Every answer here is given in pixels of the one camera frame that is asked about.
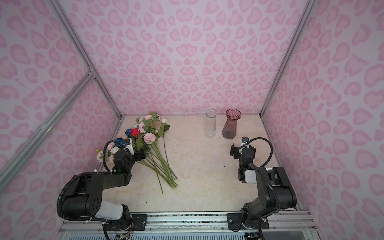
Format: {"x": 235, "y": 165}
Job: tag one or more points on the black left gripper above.
{"x": 137, "y": 154}

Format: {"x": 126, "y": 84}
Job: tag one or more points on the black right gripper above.
{"x": 240, "y": 150}

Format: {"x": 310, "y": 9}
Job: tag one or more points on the purple ribbed glass vase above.
{"x": 230, "y": 128}

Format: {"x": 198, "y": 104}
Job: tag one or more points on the red rose stem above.
{"x": 134, "y": 132}

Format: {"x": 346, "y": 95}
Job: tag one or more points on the pink rose spray stem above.
{"x": 158, "y": 163}

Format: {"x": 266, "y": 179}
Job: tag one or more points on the blue rose stem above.
{"x": 128, "y": 133}

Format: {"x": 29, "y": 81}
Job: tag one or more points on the white rose stem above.
{"x": 164, "y": 128}

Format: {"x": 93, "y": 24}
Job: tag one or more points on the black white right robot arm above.
{"x": 275, "y": 191}

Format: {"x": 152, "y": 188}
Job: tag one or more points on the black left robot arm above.
{"x": 81, "y": 199}

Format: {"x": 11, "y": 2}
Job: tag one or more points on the clear glass vase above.
{"x": 210, "y": 124}

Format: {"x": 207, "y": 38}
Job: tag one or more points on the pale pink white flower bunch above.
{"x": 109, "y": 153}

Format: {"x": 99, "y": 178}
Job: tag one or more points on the pink orange mixed flower stem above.
{"x": 149, "y": 127}

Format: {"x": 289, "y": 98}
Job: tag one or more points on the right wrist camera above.
{"x": 245, "y": 141}

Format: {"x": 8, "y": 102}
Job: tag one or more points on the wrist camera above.
{"x": 245, "y": 141}
{"x": 128, "y": 146}

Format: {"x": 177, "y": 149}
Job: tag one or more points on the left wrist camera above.
{"x": 128, "y": 146}

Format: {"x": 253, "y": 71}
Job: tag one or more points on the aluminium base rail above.
{"x": 285, "y": 225}

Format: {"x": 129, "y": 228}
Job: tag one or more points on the aluminium frame profile right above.
{"x": 308, "y": 11}

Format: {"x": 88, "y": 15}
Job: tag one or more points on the aluminium frame profile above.
{"x": 20, "y": 159}
{"x": 308, "y": 11}

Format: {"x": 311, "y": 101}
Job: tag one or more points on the aluminium frame profile left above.
{"x": 20, "y": 159}

